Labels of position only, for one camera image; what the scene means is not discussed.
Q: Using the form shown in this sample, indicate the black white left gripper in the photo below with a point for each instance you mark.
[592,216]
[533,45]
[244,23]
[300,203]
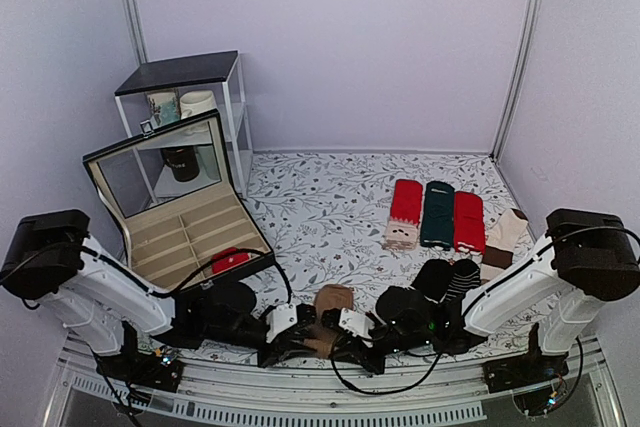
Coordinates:
[283,350]

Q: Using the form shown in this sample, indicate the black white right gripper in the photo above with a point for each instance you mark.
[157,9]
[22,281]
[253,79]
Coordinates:
[357,346]

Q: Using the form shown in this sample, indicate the brown ribbed sock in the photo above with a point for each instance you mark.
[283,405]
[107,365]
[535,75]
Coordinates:
[329,297]

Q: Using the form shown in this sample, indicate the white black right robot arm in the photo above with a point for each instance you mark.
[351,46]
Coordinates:
[585,258]

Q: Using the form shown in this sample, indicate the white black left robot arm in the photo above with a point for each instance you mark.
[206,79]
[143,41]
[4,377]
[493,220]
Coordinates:
[54,262]

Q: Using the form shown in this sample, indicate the black sock white stripes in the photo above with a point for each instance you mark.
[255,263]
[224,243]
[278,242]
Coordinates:
[433,280]

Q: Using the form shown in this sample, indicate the floral patterned table mat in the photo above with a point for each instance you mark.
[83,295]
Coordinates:
[324,215]

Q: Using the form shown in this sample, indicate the red rolled sock in box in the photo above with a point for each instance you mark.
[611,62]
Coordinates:
[228,259]

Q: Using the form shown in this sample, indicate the black grey striped sock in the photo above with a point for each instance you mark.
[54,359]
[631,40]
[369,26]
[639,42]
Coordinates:
[466,277]

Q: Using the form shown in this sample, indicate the red sock with face pattern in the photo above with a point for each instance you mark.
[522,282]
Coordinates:
[402,230]

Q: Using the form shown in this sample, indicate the dark green sock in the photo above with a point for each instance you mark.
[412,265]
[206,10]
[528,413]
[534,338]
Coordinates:
[437,226]

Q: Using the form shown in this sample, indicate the red white sock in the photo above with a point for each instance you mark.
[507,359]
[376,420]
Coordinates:
[469,228]

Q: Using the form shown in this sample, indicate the black compartment storage box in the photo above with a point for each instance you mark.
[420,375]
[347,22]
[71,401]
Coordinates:
[170,202]

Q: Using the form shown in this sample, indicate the cream brown striped sock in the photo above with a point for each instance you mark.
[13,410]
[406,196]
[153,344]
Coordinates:
[501,240]

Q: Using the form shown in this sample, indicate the black mug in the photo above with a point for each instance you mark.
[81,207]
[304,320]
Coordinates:
[182,162]

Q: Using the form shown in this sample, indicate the white ceramic mug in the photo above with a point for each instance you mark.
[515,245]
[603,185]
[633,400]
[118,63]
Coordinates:
[197,102]

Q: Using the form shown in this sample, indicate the patterned ceramic mug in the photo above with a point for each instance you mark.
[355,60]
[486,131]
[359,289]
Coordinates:
[164,106]

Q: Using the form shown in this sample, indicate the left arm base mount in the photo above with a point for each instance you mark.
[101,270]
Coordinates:
[160,371]

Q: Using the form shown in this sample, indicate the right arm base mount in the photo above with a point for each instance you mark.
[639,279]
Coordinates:
[523,370]

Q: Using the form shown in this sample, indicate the white frame black top shelf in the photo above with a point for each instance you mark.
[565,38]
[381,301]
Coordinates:
[184,87]

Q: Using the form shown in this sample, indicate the right aluminium corner post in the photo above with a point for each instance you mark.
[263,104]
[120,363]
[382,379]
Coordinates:
[531,14]

